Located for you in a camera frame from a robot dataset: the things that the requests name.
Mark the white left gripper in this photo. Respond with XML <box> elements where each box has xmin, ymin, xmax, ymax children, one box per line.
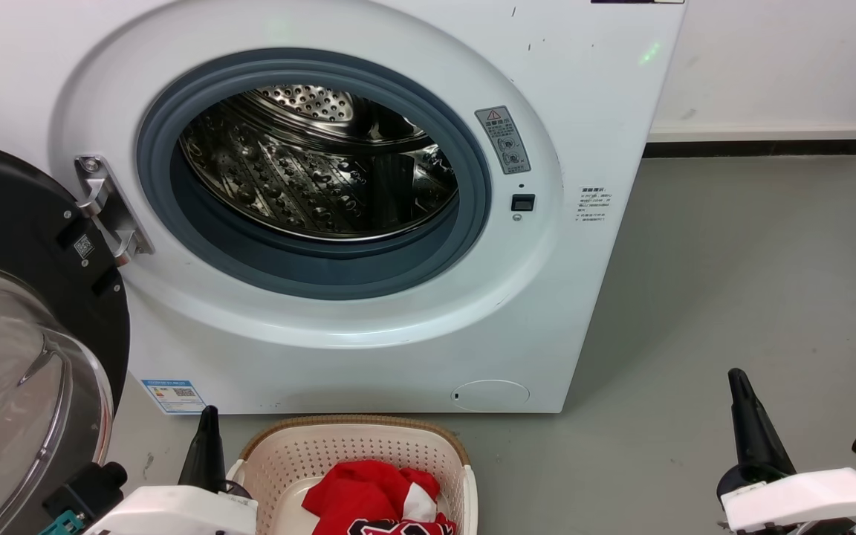
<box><xmin>82</xmin><ymin>405</ymin><xmax>259</xmax><ymax>535</ymax></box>

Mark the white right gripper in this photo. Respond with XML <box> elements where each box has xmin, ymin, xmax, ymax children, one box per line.
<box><xmin>717</xmin><ymin>367</ymin><xmax>856</xmax><ymax>535</ymax></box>

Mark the red jersey garment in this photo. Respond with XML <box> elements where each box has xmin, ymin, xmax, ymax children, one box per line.
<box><xmin>301</xmin><ymin>458</ymin><xmax>459</xmax><ymax>535</ymax></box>

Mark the cream perforated laundry basket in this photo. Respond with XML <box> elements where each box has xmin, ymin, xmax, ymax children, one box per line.
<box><xmin>226</xmin><ymin>414</ymin><xmax>480</xmax><ymax>535</ymax></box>

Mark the black glass washer door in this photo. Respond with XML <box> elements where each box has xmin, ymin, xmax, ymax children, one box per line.
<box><xmin>0</xmin><ymin>137</ymin><xmax>132</xmax><ymax>535</ymax></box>

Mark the stainless steel washing machine drum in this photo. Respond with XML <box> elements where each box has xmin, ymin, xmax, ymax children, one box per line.
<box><xmin>178</xmin><ymin>83</ymin><xmax>461</xmax><ymax>243</ymax></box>

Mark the blue energy label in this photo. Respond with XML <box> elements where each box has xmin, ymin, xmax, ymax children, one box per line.
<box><xmin>140</xmin><ymin>378</ymin><xmax>208</xmax><ymax>415</ymax></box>

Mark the grey rubber door gasket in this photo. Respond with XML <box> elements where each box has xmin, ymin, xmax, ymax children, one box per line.
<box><xmin>135</xmin><ymin>48</ymin><xmax>494</xmax><ymax>301</ymax></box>

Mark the round filter cover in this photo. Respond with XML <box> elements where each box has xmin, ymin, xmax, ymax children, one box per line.
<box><xmin>450</xmin><ymin>379</ymin><xmax>531</xmax><ymax>412</ymax></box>

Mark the metal door hinge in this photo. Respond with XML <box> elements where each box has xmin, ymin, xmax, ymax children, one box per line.
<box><xmin>74</xmin><ymin>154</ymin><xmax>155</xmax><ymax>268</ymax></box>

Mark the white text sticker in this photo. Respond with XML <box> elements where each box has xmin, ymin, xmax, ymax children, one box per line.
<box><xmin>575</xmin><ymin>185</ymin><xmax>612</xmax><ymax>224</ymax></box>

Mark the white black baseboard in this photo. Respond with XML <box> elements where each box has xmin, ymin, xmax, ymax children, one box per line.
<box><xmin>643</xmin><ymin>121</ymin><xmax>856</xmax><ymax>159</ymax></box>

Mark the white front-load washing machine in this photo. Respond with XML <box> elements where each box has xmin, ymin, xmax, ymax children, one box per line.
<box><xmin>0</xmin><ymin>0</ymin><xmax>689</xmax><ymax>415</ymax></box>

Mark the grey warning sticker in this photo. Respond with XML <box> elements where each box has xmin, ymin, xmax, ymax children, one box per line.
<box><xmin>474</xmin><ymin>105</ymin><xmax>532</xmax><ymax>176</ymax></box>

